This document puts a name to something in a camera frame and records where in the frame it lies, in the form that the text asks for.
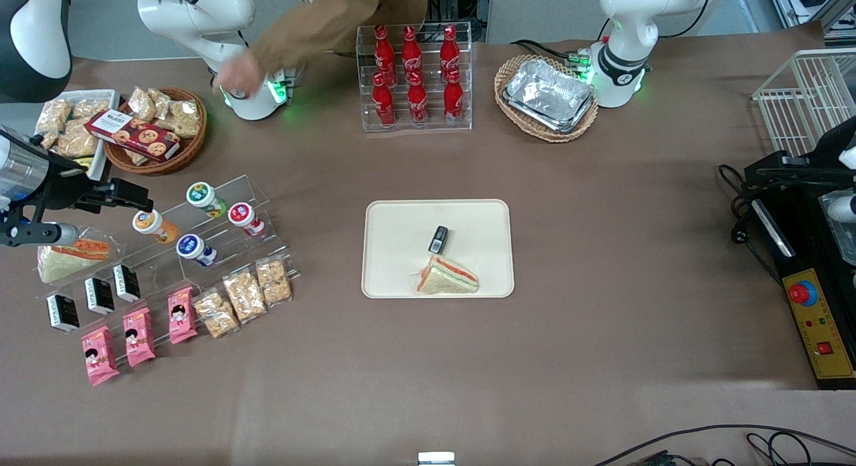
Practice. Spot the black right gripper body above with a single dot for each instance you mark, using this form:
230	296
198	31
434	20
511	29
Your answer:
65	186

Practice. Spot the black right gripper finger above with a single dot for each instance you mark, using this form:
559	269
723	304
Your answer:
127	193
100	204

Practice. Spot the green lid gum bottle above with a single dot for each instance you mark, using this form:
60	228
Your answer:
202	196

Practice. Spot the brown sleeved forearm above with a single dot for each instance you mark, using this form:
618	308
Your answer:
321	18

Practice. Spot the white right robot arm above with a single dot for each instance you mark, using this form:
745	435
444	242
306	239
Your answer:
194	11

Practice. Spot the orange lid gum bottle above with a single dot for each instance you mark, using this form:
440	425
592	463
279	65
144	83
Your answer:
150	223

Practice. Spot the white rectangular snack tray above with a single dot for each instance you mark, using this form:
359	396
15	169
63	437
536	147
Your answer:
103	128

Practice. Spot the blue lid gum bottle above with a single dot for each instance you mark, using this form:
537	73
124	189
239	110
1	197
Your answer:
192	247

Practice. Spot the red lid gum bottle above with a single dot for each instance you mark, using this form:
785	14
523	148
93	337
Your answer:
243	217

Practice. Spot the cream plastic tray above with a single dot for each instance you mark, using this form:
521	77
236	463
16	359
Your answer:
401	252

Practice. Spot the small black gum pack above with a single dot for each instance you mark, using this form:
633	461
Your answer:
438	239

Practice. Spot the person's bare hand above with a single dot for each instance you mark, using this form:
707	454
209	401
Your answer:
237	75

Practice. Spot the yellow snack packet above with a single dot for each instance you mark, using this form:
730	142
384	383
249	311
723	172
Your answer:
83	164

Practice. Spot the clear bag of brown snack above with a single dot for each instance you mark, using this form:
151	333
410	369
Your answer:
47	140
90	108
77	144
53	115

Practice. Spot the red cookie box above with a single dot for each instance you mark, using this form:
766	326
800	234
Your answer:
134	135

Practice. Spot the large wrapped sandwich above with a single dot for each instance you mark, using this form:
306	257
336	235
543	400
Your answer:
67	265

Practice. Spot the brown wicker snack basket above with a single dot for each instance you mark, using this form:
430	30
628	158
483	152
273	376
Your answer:
187	152

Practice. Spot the small black box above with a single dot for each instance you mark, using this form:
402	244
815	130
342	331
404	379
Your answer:
126	283
62	312
99	295

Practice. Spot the clear bag of puffed snack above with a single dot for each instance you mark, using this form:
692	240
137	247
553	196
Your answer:
186	118
162	99
142	103

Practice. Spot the clear acrylic stepped stand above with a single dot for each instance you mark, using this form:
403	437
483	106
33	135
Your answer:
221	252

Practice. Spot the pink snack packet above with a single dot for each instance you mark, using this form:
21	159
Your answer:
99	356
180	315
138	337

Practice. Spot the clear bag of crackers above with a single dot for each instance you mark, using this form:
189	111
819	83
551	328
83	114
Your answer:
274	282
245	295
217	313

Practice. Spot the green lit connector block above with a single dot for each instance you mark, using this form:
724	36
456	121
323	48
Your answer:
580	59
281	85

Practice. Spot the red cola bottle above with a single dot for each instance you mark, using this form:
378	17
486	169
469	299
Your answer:
449	48
384	48
453	99
384	105
417	103
411	48

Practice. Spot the clear acrylic bottle rack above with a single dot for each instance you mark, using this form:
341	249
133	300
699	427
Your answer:
431	125

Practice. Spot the triangular wrapped sandwich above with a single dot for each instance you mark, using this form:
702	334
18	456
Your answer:
448	279

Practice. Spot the light wicker basket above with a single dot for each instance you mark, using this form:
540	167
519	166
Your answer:
508	71

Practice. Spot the small silver white object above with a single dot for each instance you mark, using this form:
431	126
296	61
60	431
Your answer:
436	459

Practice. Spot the stack of foil trays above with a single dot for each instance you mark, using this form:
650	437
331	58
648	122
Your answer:
548	95

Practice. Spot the black controller box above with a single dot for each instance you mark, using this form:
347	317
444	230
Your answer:
802	252

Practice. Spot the red emergency stop button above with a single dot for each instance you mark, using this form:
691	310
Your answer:
801	293

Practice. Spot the grey metal shelf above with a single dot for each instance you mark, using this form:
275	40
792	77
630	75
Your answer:
809	1

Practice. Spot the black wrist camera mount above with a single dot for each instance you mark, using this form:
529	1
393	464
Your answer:
53	234

